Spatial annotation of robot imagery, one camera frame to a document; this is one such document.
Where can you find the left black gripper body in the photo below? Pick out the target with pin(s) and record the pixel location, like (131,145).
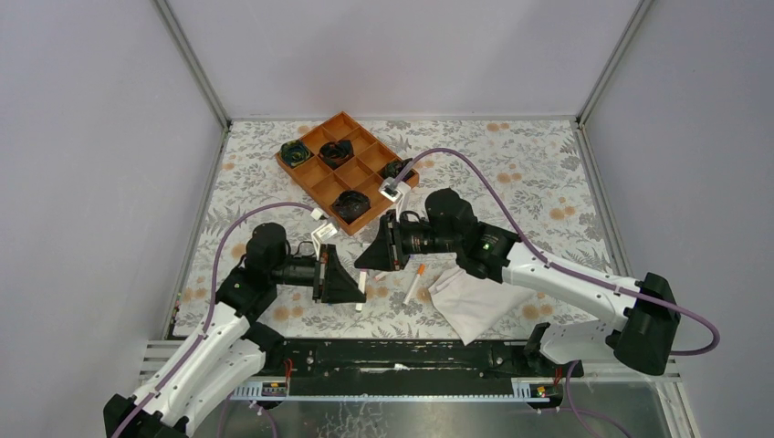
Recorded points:
(323,278)

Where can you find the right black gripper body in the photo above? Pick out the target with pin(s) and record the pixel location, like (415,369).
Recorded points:
(393,244)

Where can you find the white marker pen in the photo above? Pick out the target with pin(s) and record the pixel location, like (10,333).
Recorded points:
(411,292)
(362,281)

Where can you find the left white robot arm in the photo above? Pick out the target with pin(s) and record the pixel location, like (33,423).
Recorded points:
(230,343)

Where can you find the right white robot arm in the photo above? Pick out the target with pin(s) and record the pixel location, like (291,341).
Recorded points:
(637,318)

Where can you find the dark green rolled tie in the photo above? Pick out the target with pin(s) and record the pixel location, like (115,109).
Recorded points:
(393,169)

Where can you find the dark blue rolled tie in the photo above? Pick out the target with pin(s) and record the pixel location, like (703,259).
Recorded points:
(350,205)

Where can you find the white folded cloth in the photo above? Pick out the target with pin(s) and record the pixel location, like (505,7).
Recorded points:
(471,305)

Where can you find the green patterned rolled tie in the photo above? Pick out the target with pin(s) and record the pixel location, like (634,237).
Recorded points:
(294,153)

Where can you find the orange wooden compartment tray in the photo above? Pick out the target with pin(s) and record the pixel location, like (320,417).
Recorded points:
(360,173)

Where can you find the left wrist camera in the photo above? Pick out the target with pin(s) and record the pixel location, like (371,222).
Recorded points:
(325,230)

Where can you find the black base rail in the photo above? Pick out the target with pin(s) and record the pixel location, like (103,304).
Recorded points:
(410,367)

